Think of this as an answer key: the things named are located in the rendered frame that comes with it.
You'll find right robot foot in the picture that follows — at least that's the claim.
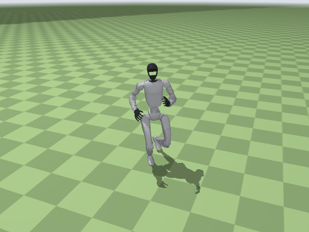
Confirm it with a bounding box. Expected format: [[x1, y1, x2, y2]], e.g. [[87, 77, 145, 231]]
[[147, 155, 155, 165]]

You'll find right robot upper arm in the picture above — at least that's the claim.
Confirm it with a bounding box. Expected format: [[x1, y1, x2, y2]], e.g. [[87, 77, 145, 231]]
[[131, 82, 144, 101]]

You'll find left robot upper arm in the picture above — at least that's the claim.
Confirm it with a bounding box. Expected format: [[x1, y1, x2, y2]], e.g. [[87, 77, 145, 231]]
[[162, 80, 174, 100]]

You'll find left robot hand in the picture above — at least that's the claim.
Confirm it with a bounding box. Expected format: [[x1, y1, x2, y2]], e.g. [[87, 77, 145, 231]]
[[162, 96, 170, 107]]

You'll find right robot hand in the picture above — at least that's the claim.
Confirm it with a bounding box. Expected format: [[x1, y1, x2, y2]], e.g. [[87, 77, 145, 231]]
[[134, 108, 143, 121]]

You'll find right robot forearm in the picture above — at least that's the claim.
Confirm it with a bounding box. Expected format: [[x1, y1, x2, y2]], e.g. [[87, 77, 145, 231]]
[[129, 95, 137, 111]]

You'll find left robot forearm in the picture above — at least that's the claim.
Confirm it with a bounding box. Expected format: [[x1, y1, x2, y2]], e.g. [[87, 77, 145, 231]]
[[169, 95, 176, 107]]

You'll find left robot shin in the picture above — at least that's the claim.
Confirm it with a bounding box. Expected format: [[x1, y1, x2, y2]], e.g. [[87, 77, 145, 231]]
[[155, 137, 169, 148]]

